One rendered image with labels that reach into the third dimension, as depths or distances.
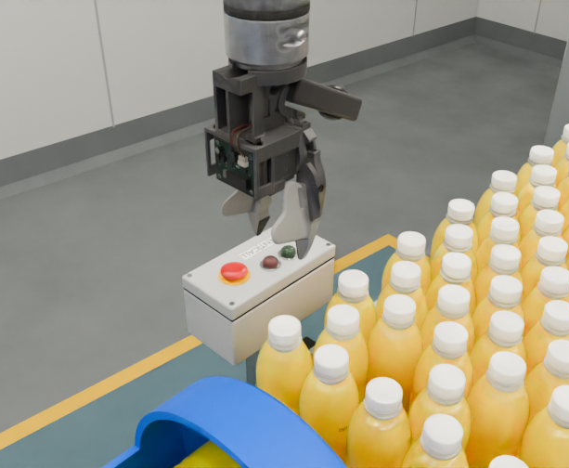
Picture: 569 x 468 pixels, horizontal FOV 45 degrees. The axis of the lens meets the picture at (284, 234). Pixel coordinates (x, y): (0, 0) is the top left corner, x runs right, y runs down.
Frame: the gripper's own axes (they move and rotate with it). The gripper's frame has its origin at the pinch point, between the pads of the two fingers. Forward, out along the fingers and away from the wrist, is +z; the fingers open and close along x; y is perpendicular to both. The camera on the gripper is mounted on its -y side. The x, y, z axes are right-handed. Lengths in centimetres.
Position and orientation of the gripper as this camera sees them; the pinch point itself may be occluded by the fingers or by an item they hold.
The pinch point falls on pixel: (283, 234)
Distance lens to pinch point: 74.6
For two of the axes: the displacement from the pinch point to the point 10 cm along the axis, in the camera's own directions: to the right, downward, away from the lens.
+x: 7.2, 3.8, -5.8
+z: 0.0, 8.3, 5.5
